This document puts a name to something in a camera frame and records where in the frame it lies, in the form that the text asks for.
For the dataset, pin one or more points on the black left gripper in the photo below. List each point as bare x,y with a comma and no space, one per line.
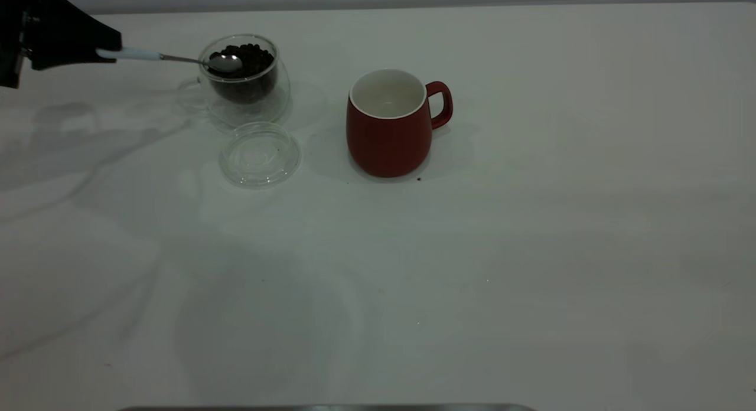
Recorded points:
13,33

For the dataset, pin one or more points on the red ceramic mug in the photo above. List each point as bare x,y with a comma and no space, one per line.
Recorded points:
387,142

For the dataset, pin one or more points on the clear glass saucer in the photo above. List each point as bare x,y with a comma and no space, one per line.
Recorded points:
260,157

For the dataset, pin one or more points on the dark coffee beans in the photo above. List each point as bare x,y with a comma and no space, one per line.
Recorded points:
254,68

